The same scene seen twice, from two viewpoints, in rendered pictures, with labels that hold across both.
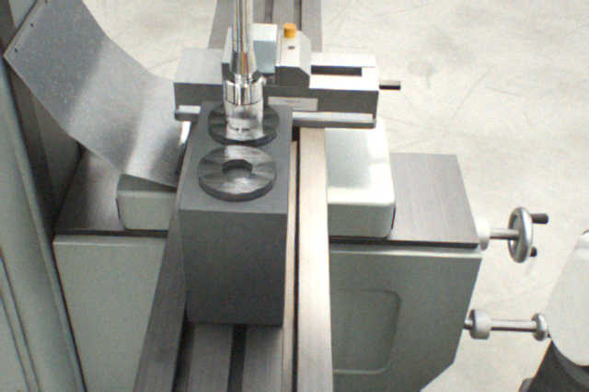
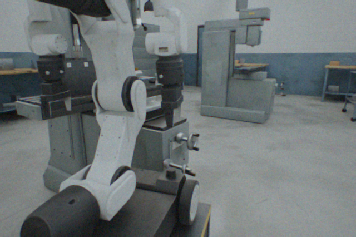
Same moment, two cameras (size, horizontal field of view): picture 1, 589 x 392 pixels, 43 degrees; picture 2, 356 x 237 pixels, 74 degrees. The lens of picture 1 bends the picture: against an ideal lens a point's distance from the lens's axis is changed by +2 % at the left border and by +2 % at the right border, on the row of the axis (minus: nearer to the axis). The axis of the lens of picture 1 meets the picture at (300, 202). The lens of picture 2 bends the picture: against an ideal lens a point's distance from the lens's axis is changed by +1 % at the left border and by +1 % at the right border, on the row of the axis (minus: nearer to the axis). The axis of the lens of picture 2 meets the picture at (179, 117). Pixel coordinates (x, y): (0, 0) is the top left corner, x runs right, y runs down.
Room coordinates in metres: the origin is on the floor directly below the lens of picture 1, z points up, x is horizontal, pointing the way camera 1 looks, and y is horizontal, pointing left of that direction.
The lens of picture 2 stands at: (-0.02, -1.18, 1.16)
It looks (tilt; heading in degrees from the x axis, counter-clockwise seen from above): 15 degrees down; 36
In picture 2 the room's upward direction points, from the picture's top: straight up
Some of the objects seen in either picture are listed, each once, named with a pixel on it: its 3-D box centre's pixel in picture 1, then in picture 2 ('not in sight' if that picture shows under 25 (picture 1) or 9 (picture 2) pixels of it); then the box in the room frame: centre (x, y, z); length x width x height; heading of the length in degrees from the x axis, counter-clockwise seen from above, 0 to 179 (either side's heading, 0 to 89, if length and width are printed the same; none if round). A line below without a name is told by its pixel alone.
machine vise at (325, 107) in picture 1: (277, 74); (130, 78); (1.11, 0.05, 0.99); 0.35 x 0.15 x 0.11; 91
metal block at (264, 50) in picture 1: (260, 48); not in sight; (1.11, 0.08, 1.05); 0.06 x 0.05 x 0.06; 1
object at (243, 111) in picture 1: (243, 101); (78, 53); (0.76, 0.08, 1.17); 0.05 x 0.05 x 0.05
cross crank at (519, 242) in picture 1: (502, 234); (187, 139); (1.13, -0.42, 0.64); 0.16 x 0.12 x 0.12; 92
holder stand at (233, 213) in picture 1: (241, 206); (73, 76); (0.71, 0.07, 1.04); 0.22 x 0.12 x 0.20; 1
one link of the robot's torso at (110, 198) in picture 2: not in sight; (100, 188); (0.43, -0.50, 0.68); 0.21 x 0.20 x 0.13; 17
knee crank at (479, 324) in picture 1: (518, 326); (178, 167); (0.99, -0.45, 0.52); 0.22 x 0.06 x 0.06; 92
